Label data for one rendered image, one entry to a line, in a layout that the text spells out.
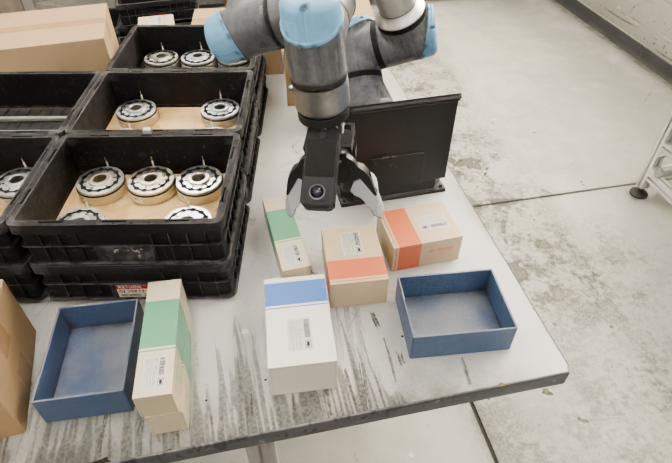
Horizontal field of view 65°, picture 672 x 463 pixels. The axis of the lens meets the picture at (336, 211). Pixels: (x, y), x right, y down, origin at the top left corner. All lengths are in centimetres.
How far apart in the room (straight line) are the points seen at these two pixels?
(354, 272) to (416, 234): 18
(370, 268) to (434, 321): 17
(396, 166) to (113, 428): 82
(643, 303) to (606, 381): 42
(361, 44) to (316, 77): 63
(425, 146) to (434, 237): 25
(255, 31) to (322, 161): 21
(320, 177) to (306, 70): 14
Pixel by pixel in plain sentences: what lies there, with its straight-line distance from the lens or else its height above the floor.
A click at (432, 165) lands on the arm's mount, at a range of 135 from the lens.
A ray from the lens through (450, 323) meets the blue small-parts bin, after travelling 112.
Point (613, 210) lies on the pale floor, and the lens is 269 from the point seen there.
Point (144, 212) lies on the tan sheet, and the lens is 121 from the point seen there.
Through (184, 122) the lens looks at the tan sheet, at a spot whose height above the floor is 83.
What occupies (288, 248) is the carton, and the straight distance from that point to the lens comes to 116.
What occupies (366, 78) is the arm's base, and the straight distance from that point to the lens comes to 129.
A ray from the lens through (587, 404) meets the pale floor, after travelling 197.
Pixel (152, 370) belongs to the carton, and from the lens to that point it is 95.
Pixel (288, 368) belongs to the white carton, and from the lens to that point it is 95.
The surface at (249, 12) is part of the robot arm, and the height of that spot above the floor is 131.
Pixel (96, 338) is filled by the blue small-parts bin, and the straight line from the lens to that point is 118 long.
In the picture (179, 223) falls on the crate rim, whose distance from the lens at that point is 101.
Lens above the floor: 159
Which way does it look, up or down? 42 degrees down
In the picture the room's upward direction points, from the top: straight up
